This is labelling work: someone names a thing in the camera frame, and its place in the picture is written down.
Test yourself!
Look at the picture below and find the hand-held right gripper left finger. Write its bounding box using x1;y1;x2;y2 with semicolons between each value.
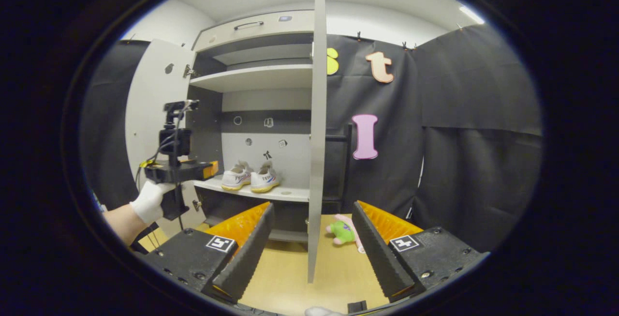
145;202;275;303

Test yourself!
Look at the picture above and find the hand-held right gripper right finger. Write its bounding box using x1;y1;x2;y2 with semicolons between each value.
352;200;490;303

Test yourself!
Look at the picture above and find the white shoe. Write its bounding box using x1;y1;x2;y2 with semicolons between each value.
250;162;280;194
221;161;253;191

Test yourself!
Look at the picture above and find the grey shoe cabinet door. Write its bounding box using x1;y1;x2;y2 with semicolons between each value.
125;39;206;237
307;0;353;284

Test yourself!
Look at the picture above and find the grey white shoe cabinet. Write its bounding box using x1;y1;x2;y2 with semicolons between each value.
186;10;315;244

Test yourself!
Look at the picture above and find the beige cabinet drawer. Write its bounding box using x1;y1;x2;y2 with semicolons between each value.
192;10;315;53

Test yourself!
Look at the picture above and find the green pink plush toy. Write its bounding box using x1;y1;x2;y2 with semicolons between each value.
325;214;367;254

